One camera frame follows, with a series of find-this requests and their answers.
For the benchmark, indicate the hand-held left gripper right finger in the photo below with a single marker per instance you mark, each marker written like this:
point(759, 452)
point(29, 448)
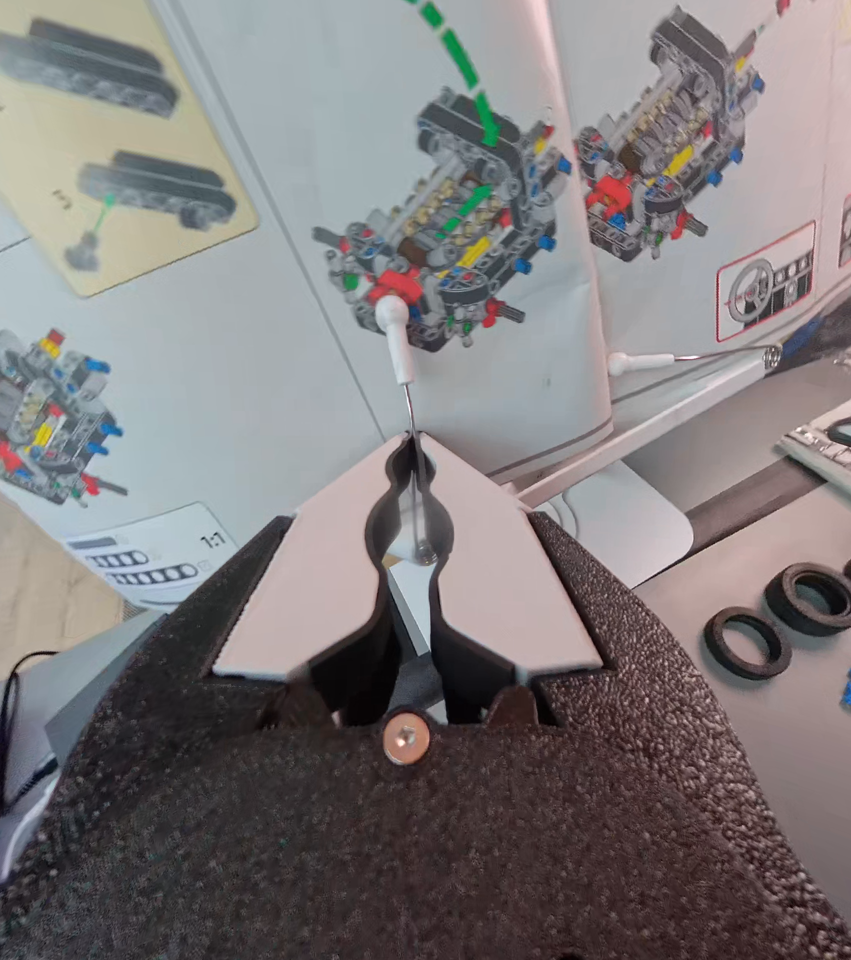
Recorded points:
point(515, 592)

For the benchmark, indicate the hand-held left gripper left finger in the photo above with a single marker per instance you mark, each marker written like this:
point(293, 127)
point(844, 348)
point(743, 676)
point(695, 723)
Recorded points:
point(298, 592)

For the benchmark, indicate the white-tipped metal page holder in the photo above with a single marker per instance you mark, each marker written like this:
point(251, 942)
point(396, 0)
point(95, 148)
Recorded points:
point(398, 337)

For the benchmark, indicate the brick building instruction booklet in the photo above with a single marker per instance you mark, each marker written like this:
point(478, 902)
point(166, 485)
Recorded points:
point(283, 150)

